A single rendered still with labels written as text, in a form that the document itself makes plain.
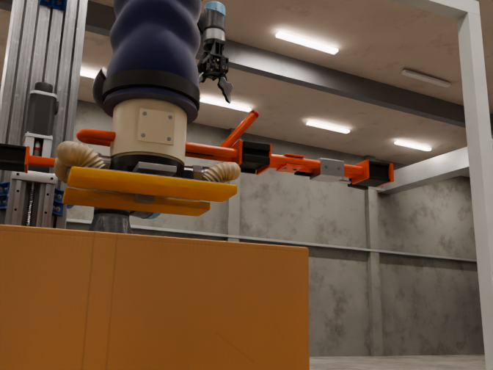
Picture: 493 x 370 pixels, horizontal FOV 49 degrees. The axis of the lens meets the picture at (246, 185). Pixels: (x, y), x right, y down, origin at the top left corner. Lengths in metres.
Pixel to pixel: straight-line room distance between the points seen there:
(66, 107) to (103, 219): 0.49
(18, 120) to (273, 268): 1.20
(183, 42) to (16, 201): 0.84
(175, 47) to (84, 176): 0.37
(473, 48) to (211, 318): 3.74
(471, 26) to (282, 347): 3.77
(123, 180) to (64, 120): 1.00
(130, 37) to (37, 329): 0.66
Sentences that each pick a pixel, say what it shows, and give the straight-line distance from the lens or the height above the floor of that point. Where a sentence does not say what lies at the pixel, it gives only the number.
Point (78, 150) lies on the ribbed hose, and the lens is 1.13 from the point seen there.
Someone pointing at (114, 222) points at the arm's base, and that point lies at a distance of 1.81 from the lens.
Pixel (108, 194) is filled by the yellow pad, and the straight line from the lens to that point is 1.28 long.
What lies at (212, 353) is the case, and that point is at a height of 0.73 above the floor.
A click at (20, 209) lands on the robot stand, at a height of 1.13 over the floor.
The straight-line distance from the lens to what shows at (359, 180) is 1.47.
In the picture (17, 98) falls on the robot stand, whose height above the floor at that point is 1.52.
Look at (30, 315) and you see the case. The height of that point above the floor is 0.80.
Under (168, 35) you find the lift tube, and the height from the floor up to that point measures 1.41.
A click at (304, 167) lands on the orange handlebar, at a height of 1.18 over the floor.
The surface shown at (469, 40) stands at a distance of 4.55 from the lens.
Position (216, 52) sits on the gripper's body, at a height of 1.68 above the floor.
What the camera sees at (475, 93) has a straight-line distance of 4.36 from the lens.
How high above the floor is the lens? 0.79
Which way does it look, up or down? 14 degrees up
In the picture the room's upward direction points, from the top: 1 degrees clockwise
